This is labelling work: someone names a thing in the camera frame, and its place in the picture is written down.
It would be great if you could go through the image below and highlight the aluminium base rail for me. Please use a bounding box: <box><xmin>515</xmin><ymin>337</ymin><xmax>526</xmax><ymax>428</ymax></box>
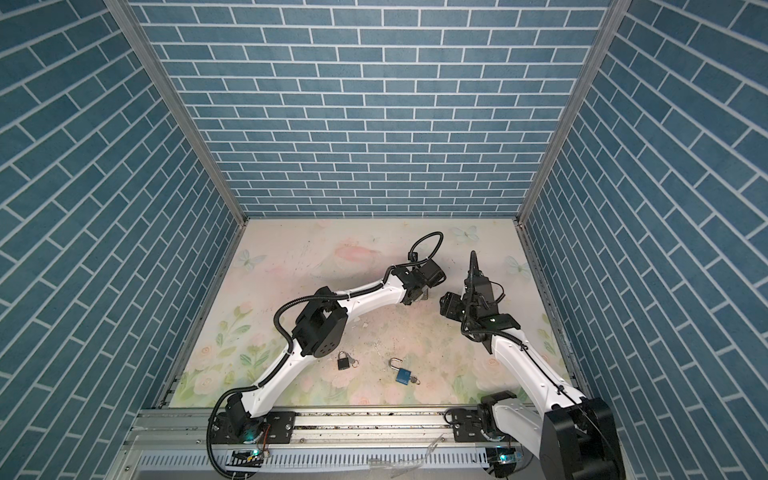
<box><xmin>104</xmin><ymin>406</ymin><xmax>637</xmax><ymax>480</ymax></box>

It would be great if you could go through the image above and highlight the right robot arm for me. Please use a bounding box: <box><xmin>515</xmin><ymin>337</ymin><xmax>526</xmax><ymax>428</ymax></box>
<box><xmin>440</xmin><ymin>275</ymin><xmax>626</xmax><ymax>479</ymax></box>

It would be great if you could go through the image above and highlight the black padlock with key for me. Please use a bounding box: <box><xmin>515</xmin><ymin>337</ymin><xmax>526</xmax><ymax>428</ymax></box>
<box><xmin>337</xmin><ymin>351</ymin><xmax>359</xmax><ymax>371</ymax></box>

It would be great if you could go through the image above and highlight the blue padlock with key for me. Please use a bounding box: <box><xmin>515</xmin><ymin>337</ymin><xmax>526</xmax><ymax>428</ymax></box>
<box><xmin>388</xmin><ymin>357</ymin><xmax>420</xmax><ymax>385</ymax></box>

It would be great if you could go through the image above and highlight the left black corrugated cable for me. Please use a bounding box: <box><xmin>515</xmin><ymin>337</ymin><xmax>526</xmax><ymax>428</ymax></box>
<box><xmin>205</xmin><ymin>231</ymin><xmax>445</xmax><ymax>480</ymax></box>

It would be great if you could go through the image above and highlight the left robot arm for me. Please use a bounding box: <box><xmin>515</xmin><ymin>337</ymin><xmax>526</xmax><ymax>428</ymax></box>
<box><xmin>217</xmin><ymin>259</ymin><xmax>446</xmax><ymax>443</ymax></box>

